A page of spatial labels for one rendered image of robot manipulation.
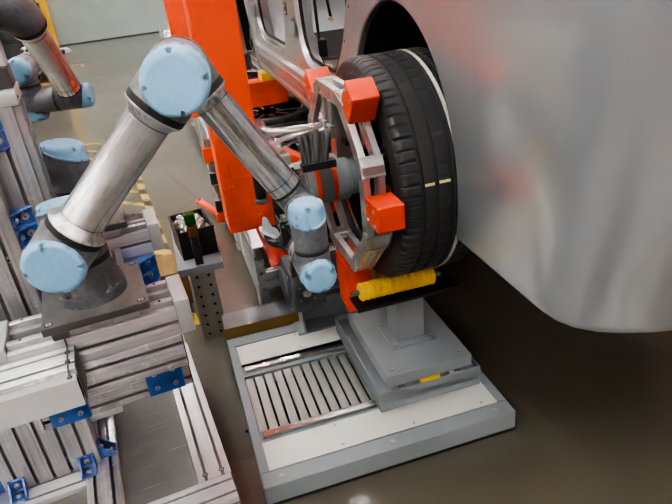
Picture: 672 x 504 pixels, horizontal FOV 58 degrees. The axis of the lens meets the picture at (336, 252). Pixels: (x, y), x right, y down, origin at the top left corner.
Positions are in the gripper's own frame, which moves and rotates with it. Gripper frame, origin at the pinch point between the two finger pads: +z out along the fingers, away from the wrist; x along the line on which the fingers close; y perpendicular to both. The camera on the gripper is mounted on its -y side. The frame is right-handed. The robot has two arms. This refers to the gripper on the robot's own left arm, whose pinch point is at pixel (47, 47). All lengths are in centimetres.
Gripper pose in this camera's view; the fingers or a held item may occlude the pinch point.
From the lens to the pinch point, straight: 240.7
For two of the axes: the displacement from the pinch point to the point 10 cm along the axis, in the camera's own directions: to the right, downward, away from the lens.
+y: -0.4, 9.0, 4.4
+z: -1.5, -4.4, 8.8
